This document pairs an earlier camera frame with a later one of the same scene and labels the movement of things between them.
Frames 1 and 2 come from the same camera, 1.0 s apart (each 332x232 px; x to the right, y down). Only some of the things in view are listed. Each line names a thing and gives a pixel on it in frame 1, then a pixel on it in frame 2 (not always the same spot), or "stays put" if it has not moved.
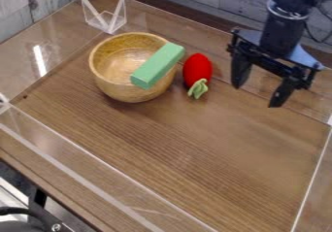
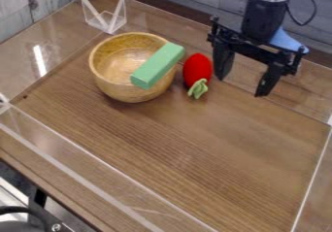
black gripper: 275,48 to 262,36
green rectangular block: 154,68 stays put
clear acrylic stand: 106,20 stays put
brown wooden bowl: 117,57 stays put
